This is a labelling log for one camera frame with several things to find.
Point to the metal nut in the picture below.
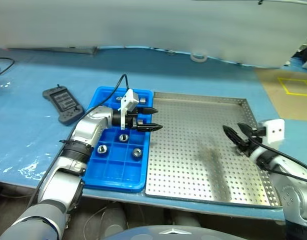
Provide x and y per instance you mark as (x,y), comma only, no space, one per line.
(102,148)
(136,152)
(123,137)

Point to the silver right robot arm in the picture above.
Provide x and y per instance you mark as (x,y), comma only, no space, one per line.
(293,190)

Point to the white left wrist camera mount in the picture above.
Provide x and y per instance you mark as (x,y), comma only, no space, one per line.
(129,97)

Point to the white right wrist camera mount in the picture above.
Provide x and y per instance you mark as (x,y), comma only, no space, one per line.
(274,130)

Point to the dark grey handheld controller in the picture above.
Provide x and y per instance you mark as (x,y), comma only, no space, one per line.
(63,102)

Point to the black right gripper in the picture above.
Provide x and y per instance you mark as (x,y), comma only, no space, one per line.
(248,146)

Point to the perforated steel tray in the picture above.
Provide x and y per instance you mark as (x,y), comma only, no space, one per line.
(193,175)

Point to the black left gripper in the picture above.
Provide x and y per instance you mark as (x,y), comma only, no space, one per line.
(130,122)

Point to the brown cardboard mat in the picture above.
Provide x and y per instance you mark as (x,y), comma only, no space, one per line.
(273,100)

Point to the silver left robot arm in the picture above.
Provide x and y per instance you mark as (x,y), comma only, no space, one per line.
(91,127)

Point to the grey cylinder under table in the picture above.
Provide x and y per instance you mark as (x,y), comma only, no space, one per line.
(114,217)

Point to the blue plastic compartment tray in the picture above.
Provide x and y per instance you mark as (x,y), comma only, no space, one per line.
(118,175)

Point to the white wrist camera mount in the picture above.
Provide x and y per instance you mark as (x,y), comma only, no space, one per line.
(274,130)
(129,97)

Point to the dark rounded robot torso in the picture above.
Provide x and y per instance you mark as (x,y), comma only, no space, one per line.
(173,235)

